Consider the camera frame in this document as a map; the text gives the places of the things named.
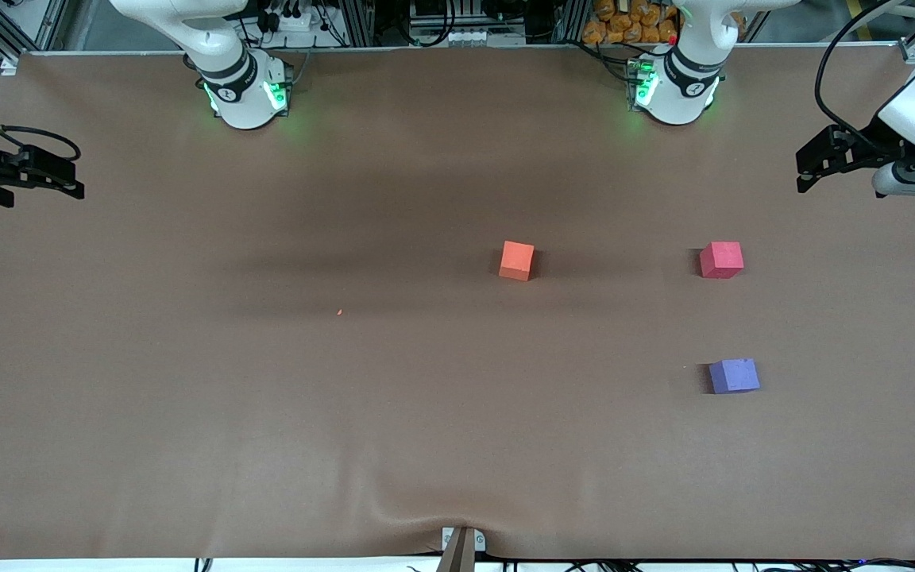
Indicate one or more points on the white table corner bracket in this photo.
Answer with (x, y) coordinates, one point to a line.
(9, 65)

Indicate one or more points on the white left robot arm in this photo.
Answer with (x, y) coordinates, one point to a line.
(684, 95)

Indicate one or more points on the metal table clamp bracket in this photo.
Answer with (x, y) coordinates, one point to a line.
(463, 552)

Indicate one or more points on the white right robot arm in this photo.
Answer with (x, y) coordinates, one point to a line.
(243, 103)

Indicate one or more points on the orange foam block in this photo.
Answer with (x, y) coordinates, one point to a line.
(516, 258)

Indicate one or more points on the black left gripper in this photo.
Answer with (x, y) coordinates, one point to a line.
(873, 144)

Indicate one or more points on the pile of orange packets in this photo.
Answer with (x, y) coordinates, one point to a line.
(624, 24)

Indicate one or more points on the brown table cover mat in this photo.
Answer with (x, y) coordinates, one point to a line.
(426, 413)

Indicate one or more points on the white power strip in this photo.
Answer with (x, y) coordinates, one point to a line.
(295, 22)

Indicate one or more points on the red foam block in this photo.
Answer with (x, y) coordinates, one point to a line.
(721, 260)

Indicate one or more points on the purple foam block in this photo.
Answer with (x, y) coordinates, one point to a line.
(734, 375)

